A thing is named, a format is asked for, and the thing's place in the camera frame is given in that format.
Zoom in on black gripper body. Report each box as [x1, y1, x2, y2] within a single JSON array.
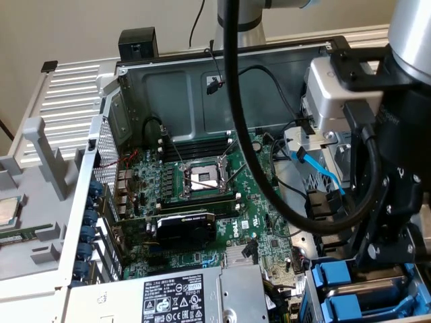
[[374, 83, 431, 203]]

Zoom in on hard disk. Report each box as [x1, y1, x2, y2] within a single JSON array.
[[311, 258, 424, 319]]

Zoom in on blue SATA wire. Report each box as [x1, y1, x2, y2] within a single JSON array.
[[293, 149, 347, 196]]

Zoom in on blue disk carrier tab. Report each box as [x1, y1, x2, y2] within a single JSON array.
[[321, 293, 364, 320]]

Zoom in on silver metal disk bay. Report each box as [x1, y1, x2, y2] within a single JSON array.
[[298, 255, 431, 323]]

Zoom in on black plastic ribbed shroud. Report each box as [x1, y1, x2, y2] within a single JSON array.
[[304, 189, 354, 260]]

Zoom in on silver metal drive cage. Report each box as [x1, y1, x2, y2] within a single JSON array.
[[282, 65, 354, 184]]

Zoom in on silver chipset heatsink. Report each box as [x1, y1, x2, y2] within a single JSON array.
[[224, 247, 261, 268]]

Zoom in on silver power supply unit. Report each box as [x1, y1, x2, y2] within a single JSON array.
[[67, 264, 270, 323]]

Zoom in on black RAM slot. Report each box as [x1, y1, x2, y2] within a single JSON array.
[[215, 209, 240, 221], [164, 139, 233, 152], [158, 192, 240, 205], [164, 135, 233, 147], [164, 149, 233, 162], [211, 203, 240, 216], [164, 144, 233, 157]]

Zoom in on metal socket cover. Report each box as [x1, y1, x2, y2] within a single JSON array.
[[218, 137, 240, 169]]

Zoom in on green motherboard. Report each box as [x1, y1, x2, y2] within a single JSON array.
[[114, 130, 307, 293]]

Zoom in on thin metal locking lever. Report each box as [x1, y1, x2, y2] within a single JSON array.
[[188, 179, 220, 190], [160, 126, 185, 168]]

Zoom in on black graphics card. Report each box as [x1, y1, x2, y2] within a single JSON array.
[[112, 211, 218, 252]]

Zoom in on CPU socket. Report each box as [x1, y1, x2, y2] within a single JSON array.
[[178, 156, 236, 203]]

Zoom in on open silver PC case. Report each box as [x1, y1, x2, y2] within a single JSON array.
[[53, 35, 431, 323]]

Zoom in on silver rear port block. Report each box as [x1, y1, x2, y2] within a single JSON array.
[[115, 168, 133, 220]]

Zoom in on black plastic box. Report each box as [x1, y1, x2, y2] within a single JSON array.
[[118, 28, 160, 63]]

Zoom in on grey parts rack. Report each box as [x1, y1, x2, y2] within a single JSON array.
[[0, 116, 88, 282]]

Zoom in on green RAM stick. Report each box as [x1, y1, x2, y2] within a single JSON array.
[[0, 223, 55, 248]]

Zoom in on silver CPU chip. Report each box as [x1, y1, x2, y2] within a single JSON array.
[[0, 196, 24, 227]]

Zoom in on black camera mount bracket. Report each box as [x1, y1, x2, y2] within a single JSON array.
[[329, 45, 417, 92]]

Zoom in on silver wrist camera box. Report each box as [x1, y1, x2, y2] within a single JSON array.
[[308, 57, 385, 133]]

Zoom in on yellow black supply wires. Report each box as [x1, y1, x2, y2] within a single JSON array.
[[261, 275, 306, 323]]

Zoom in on thin black board wire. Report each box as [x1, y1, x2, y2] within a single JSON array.
[[271, 209, 290, 238]]

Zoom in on black flat strap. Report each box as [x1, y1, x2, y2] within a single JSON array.
[[295, 113, 320, 136]]

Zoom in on black curved case wire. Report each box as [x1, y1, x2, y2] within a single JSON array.
[[274, 168, 309, 201]]

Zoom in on black looped board wire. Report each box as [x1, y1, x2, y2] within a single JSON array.
[[269, 133, 294, 162]]

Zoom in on thick black camera cable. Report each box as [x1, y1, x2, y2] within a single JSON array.
[[224, 0, 378, 236]]

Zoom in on black disk power wire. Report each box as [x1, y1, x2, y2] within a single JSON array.
[[205, 65, 309, 127]]

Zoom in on thin black hanger wire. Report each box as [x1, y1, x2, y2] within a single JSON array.
[[203, 46, 224, 87]]

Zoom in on thin black hanging cable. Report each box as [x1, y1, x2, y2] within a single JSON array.
[[189, 0, 206, 48]]

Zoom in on black wire loop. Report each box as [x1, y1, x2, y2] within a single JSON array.
[[142, 116, 169, 136]]

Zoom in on thin red wire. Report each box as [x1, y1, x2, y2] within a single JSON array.
[[100, 149, 139, 189]]

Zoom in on dark brown thin cable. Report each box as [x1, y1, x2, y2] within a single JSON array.
[[0, 117, 15, 142]]

